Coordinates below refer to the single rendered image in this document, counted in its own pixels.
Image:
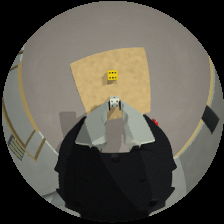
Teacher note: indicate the white die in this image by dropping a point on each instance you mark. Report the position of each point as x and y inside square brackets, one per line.
[114, 101]

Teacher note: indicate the yellow die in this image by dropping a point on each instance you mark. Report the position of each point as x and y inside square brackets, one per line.
[112, 74]

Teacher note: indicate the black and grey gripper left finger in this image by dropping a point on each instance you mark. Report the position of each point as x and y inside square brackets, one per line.
[89, 131]

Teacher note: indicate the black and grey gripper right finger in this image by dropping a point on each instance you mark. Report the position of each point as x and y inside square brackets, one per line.
[142, 131]

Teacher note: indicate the tan mat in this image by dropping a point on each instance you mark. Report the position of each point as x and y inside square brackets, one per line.
[132, 86]

